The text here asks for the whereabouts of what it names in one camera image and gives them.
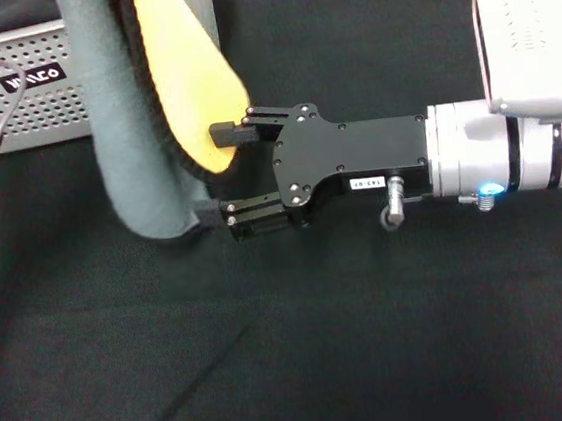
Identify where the grey perforated storage box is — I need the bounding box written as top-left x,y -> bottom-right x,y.
0,0 -> 231,157

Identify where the grey and yellow towel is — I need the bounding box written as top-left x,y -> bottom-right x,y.
55,0 -> 265,253

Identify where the right gripper cable with plug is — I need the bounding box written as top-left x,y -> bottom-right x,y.
375,162 -> 509,234

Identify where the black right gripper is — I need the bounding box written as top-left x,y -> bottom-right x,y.
205,87 -> 437,246

